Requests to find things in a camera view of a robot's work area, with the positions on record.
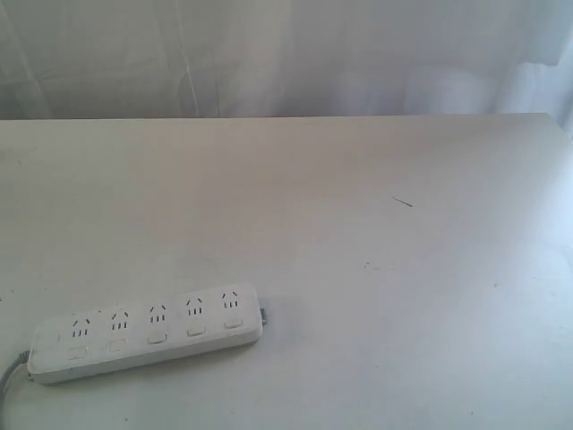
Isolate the white five-outlet power strip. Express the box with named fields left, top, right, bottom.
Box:
left=27, top=284, right=263, bottom=385

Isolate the grey power cord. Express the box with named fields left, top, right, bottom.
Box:
left=0, top=351, right=30, bottom=395

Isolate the white backdrop curtain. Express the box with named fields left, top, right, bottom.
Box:
left=1, top=1, right=572, bottom=131

